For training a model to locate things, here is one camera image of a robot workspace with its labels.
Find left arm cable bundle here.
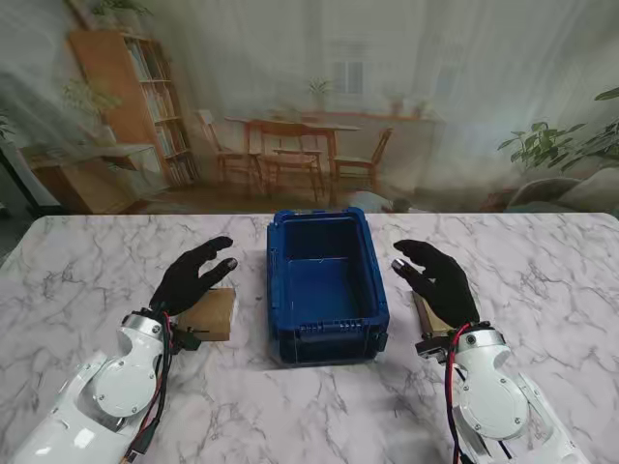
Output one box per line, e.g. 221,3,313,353
126,311,178,464

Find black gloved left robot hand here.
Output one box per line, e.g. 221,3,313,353
149,236,239,318

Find printed room scene backdrop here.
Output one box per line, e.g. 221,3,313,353
0,0,619,217

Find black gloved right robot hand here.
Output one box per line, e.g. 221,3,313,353
392,239,482,330

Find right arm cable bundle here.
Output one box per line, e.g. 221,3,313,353
442,327,474,464

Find cardboard package with clear tape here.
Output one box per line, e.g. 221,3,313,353
410,289,457,340

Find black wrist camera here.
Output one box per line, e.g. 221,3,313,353
415,333,457,363
171,324,204,355

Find blue plastic turnover box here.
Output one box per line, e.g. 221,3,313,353
265,206,392,370

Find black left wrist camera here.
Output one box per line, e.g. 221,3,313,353
171,324,204,355

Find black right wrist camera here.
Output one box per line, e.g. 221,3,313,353
415,333,457,363

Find cardboard package with shipping label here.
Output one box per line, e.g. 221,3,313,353
177,287,240,344

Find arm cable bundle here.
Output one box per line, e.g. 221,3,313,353
442,327,474,464
126,311,178,464

